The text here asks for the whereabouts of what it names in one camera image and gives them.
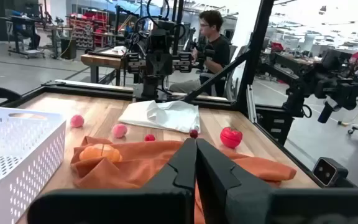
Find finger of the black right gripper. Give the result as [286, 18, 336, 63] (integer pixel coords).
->
[160, 51, 195, 77]
[125, 51, 161, 77]

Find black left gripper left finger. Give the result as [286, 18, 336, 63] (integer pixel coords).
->
[26, 138, 198, 224]

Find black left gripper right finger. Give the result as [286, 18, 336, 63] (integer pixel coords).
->
[196, 138, 358, 224]

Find red toy tomato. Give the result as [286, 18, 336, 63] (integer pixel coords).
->
[219, 126, 244, 149]

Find pink toy peach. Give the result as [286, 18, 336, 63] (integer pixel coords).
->
[111, 123, 128, 139]
[70, 114, 85, 129]

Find toy orange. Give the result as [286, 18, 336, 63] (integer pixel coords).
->
[78, 143, 123, 163]

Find person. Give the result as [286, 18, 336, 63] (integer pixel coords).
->
[168, 9, 231, 97]

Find orange cloth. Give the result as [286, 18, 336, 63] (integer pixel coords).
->
[70, 136, 297, 224]

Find grey office chair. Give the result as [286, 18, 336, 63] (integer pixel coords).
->
[208, 45, 249, 100]

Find white cloth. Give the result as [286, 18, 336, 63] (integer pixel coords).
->
[117, 100, 201, 134]

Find red parts shelf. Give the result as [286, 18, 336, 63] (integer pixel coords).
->
[68, 11, 110, 49]

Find black bin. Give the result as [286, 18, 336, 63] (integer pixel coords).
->
[60, 37, 77, 60]

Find black cart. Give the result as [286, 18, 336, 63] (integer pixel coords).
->
[1, 14, 46, 60]

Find white perforated plastic basket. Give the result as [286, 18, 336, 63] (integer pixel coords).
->
[0, 106, 67, 224]

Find black table frame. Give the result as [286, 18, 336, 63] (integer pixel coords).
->
[0, 0, 358, 189]

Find black table-level camera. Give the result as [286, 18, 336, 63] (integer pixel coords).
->
[311, 157, 349, 188]

